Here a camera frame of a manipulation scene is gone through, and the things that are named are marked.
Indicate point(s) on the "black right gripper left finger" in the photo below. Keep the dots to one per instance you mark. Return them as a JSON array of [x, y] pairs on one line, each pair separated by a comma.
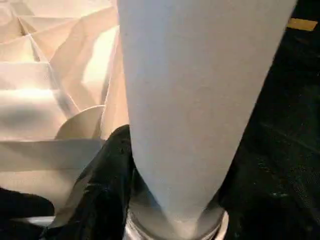
[[95, 195]]

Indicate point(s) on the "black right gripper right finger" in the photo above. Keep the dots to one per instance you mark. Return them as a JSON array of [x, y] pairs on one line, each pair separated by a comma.
[[280, 200]]

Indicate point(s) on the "white plastic table top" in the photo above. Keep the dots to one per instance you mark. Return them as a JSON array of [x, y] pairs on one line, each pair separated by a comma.
[[50, 90]]

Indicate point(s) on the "white plastic table leg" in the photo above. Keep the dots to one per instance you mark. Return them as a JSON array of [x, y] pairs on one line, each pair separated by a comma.
[[200, 90]]

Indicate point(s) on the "black plastic mat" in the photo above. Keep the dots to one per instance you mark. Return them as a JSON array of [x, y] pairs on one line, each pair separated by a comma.
[[290, 100]]

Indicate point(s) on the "small yellow label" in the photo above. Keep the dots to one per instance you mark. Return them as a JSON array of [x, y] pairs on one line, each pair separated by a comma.
[[302, 24]]

